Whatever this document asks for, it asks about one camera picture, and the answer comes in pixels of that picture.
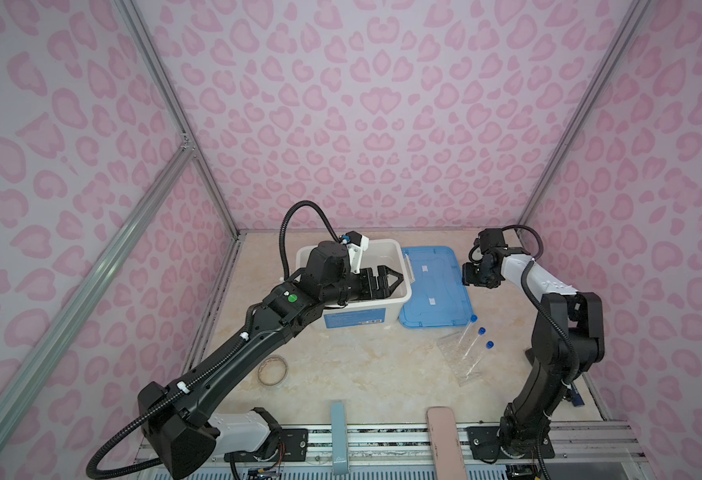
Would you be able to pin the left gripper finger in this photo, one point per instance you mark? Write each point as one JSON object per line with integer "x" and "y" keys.
{"x": 388, "y": 278}
{"x": 386, "y": 290}

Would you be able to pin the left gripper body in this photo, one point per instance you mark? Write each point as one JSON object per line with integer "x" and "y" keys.
{"x": 360, "y": 285}

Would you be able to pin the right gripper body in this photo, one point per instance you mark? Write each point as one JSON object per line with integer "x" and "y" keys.
{"x": 478, "y": 275}

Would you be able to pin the white plastic bin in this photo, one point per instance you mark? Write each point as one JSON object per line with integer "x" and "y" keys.
{"x": 324, "y": 273}

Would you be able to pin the blue plastic lid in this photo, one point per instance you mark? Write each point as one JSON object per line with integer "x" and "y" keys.
{"x": 439, "y": 298}

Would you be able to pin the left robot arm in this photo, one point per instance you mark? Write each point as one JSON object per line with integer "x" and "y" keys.
{"x": 178, "y": 427}

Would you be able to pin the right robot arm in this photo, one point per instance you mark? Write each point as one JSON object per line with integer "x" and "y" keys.
{"x": 567, "y": 339}

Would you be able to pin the clear tape roll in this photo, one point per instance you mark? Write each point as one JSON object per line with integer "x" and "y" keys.
{"x": 272, "y": 371}

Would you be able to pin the light blue clamp bar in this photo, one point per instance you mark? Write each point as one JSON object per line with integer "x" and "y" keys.
{"x": 339, "y": 439}

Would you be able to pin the pink clamp bar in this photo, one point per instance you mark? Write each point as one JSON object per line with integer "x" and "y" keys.
{"x": 445, "y": 444}

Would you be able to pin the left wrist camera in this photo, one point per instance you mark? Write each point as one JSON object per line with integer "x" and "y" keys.
{"x": 356, "y": 244}

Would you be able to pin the aluminium mounting rail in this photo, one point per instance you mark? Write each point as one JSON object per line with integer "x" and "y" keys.
{"x": 581, "y": 450}

